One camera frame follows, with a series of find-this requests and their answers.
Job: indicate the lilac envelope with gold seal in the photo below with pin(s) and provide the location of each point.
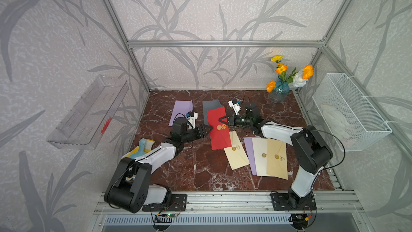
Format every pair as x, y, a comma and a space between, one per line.
180, 109

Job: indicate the right small circuit board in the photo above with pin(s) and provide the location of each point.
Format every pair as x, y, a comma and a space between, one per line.
300, 222

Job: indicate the pale yellow envelope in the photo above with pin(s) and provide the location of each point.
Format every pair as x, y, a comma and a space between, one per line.
236, 155

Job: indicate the cream white envelope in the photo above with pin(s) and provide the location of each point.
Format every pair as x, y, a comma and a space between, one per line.
260, 148

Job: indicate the white cloth in basket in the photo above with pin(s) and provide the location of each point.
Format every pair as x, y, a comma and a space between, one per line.
338, 124

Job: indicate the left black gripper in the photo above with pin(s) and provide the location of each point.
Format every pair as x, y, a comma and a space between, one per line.
202, 131

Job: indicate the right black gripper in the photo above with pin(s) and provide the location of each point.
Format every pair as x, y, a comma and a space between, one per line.
223, 117

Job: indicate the white wire basket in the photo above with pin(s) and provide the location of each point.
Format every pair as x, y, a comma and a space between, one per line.
368, 126

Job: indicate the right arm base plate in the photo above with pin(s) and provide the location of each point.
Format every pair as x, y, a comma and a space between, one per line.
291, 202

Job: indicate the grey envelope with gold seal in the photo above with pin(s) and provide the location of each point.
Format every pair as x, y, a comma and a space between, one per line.
208, 106

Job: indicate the clear acrylic wall shelf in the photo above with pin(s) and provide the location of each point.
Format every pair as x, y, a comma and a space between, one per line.
80, 128

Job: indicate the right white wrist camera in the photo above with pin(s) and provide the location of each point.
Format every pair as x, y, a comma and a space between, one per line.
235, 105

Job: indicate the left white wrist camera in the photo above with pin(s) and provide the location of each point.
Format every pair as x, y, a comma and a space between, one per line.
191, 119

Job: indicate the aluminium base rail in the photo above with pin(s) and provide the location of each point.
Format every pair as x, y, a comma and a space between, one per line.
242, 202

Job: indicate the horizontal aluminium frame bar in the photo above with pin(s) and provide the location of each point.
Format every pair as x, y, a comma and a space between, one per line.
221, 43

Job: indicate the tan kraft envelope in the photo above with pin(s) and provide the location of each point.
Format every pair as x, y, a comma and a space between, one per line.
277, 159

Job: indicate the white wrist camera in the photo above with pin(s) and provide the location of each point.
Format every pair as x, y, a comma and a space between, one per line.
235, 105
191, 119

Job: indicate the red envelope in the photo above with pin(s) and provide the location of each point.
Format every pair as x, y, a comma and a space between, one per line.
219, 136

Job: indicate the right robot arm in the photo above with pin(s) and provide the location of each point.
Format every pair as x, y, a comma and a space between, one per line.
311, 150

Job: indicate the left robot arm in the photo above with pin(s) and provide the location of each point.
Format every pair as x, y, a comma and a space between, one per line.
130, 187

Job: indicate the blue glass vase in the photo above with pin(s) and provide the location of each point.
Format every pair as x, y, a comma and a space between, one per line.
277, 91

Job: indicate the left green circuit board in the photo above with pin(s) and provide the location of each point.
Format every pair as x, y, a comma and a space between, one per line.
168, 215

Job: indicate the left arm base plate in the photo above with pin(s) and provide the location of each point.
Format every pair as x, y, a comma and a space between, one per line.
173, 203

